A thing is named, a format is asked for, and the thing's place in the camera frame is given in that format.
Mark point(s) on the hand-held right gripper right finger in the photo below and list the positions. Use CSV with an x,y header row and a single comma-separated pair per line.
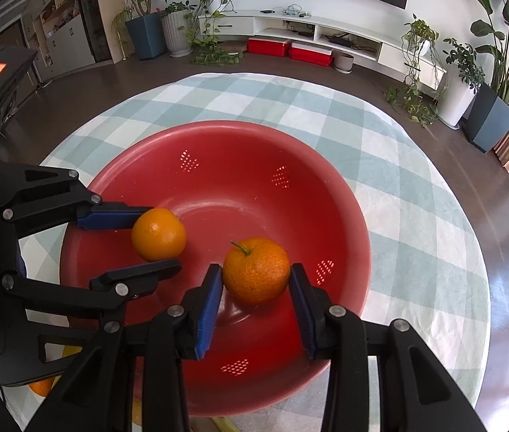
x,y
301,310

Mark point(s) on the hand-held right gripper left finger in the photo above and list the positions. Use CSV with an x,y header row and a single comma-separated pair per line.
x,y
207,310

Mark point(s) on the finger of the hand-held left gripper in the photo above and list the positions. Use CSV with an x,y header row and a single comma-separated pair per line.
x,y
142,273
110,221

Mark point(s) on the smooth orange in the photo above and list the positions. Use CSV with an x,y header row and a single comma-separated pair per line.
x,y
159,234

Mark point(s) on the orange with green stem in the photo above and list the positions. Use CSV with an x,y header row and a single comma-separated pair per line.
x,y
256,271

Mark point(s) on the red colander bowl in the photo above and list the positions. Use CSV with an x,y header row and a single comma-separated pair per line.
x,y
245,180

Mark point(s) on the yellow banana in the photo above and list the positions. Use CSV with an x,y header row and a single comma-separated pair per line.
x,y
136,409
223,425

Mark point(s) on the plant in blue pot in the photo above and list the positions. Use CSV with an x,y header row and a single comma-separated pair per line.
x,y
146,38

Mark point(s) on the plant in white ribbed pot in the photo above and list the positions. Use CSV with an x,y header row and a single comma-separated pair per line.
x,y
176,33

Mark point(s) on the green white checked tablecloth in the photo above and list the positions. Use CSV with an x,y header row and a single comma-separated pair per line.
x,y
281,99

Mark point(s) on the round wooden board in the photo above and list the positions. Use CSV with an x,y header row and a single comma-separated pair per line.
x,y
232,46

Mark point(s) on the red storage box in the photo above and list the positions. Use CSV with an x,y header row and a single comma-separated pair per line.
x,y
310,54
268,47

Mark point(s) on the trailing pothos in white pot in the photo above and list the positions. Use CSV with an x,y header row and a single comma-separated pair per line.
x,y
215,4

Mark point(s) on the small grey pot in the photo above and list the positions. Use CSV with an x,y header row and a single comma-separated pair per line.
x,y
343,62

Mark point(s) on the plant in tall white pot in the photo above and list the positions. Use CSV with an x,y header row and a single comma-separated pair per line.
x,y
456,103

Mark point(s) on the white television cabinet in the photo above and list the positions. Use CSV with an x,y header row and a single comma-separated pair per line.
x,y
277,20

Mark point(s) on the large plant in grey pot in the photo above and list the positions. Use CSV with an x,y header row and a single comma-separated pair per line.
x,y
490,119

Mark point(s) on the black media device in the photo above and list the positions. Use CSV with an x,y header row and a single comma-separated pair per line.
x,y
340,40

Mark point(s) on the trailing plant in white pot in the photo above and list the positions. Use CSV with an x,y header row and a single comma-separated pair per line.
x,y
423,47

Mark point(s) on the white wall cabinet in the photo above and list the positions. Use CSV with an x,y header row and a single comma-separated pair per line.
x,y
56,31

